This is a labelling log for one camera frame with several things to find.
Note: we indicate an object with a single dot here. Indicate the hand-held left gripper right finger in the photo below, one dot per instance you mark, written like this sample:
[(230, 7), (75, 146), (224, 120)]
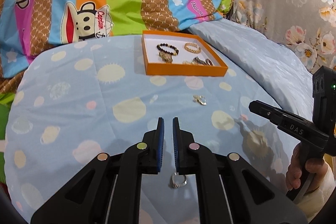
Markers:
[(175, 145)]

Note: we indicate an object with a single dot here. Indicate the person's right hand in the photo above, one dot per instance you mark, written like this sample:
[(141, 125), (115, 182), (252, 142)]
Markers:
[(313, 167)]

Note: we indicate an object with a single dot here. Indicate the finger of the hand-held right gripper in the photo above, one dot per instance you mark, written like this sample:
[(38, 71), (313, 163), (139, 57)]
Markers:
[(265, 111)]

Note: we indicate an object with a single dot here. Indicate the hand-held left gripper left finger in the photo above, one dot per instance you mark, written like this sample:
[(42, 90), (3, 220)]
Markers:
[(160, 145)]

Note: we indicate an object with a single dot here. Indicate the orange cardboard box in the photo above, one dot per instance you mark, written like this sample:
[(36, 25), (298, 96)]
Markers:
[(181, 56)]

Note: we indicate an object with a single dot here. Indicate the silver wrist watch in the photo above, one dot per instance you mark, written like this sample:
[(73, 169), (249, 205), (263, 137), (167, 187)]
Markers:
[(202, 60)]

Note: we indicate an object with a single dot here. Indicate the grey floral pillow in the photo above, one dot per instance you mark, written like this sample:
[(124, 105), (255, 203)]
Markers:
[(288, 3)]

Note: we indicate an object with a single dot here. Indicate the plain light blue quilt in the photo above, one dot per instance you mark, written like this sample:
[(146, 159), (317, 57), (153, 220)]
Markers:
[(252, 56)]

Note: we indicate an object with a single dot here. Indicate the green pillow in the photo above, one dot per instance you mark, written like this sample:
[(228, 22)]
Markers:
[(6, 119)]

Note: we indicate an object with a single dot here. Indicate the person's right forearm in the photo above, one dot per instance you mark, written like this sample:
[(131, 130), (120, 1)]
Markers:
[(321, 192)]

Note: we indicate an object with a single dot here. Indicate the blue planet-print sheet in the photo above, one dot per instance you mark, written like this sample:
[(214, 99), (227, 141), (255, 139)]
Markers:
[(78, 113)]

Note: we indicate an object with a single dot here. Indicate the gold wrist watch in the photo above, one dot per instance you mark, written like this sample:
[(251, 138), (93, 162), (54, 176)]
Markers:
[(167, 57)]

